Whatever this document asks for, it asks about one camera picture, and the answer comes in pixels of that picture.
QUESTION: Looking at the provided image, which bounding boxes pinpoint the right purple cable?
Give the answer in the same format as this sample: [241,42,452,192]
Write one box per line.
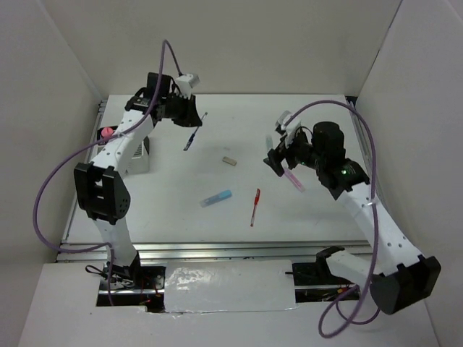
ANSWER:
[289,100,381,339]

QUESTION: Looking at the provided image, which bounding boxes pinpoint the blue highlighter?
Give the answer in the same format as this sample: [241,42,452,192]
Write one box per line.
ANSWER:
[200,189,232,207]

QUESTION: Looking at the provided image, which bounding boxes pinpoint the shiny white cover sheet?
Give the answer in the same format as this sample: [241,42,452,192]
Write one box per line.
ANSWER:
[163,260,297,313]

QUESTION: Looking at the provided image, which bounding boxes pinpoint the purple cable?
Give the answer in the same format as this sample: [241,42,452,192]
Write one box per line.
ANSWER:
[289,100,381,339]
[33,39,184,308]

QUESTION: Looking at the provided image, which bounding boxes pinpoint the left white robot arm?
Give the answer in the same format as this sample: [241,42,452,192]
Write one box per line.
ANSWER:
[74,72,203,288]

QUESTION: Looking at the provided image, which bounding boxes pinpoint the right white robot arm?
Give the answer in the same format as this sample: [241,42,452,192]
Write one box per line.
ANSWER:
[264,121,441,315]

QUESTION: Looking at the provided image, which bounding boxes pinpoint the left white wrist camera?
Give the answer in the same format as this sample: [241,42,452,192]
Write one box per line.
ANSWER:
[174,74,200,99]

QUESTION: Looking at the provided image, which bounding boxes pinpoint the green highlighter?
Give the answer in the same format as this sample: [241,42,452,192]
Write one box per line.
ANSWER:
[266,134,273,153]

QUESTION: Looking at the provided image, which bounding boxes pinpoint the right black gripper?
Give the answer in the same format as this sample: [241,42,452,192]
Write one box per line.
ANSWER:
[263,128,325,176]

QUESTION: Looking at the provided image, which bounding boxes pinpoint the white slatted organizer container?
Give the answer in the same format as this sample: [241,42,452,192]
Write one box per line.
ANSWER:
[96,125,150,175]

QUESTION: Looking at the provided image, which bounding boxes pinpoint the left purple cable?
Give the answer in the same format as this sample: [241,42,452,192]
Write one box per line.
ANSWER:
[33,39,184,308]

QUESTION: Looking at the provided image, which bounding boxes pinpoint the blue ballpoint pen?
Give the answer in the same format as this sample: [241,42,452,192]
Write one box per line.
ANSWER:
[183,112,208,151]

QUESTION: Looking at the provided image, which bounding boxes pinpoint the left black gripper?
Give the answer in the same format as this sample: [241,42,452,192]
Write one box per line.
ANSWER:
[162,93,203,129]

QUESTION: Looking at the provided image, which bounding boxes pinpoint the purple highlighter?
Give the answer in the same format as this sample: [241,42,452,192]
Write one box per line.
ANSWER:
[284,168,305,192]

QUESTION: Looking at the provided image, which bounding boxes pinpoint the aluminium rail frame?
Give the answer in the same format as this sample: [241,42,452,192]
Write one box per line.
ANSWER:
[56,94,381,263]

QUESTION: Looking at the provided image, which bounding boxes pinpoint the red ballpoint pen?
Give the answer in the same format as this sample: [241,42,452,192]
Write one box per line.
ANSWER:
[250,188,261,227]

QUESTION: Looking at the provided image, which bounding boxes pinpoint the grey eraser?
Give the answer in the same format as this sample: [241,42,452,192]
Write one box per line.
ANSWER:
[222,156,237,166]

